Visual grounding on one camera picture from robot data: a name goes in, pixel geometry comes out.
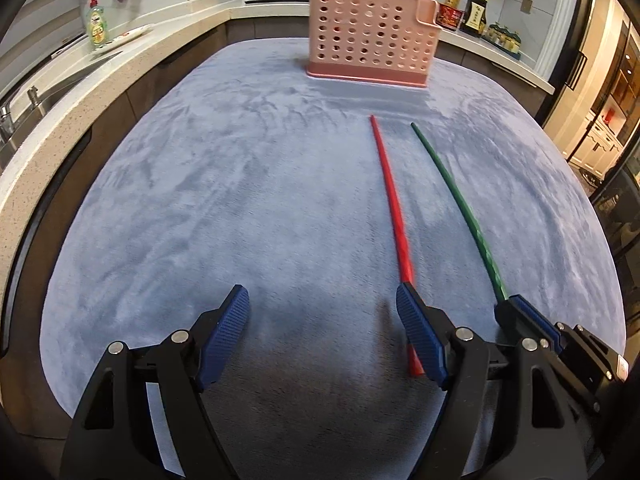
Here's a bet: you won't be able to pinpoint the grey refrigerator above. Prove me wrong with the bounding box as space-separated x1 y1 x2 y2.
537 0 603 126

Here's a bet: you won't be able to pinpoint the white window blinds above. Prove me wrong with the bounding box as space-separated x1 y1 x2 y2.
0 0 87 63

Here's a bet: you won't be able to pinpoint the green dish soap bottle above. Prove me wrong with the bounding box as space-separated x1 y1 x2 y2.
86 0 110 49

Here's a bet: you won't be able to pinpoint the pink perforated utensil holder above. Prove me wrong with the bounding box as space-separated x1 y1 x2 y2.
306 0 441 90

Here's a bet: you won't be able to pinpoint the spice jar set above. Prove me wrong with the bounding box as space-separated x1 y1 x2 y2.
485 22 524 59

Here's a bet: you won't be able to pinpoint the blue plush mat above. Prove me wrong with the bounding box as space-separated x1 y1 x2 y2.
39 37 629 480

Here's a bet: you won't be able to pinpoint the green chopstick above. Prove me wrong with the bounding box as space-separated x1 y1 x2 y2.
411 122 510 305

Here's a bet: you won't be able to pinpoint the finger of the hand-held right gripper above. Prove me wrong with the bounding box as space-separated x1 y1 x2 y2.
509 296 566 343
494 302 526 347

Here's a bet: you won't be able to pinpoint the chrome faucet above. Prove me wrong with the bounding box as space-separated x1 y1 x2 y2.
0 105 17 144

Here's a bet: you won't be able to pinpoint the red instant noodle cup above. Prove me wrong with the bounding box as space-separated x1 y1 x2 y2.
434 2 464 31

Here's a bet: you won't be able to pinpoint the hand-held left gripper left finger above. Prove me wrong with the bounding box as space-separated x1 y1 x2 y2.
60 284 251 480

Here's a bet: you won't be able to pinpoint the large soy sauce bottle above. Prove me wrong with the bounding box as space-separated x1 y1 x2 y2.
462 0 488 37

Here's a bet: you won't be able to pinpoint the white cabinet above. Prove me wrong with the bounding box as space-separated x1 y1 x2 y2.
570 110 627 172

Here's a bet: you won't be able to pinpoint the red chopstick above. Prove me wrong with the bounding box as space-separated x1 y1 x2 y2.
369 115 427 378

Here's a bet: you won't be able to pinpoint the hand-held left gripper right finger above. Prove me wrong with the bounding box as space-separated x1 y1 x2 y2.
396 282 588 480

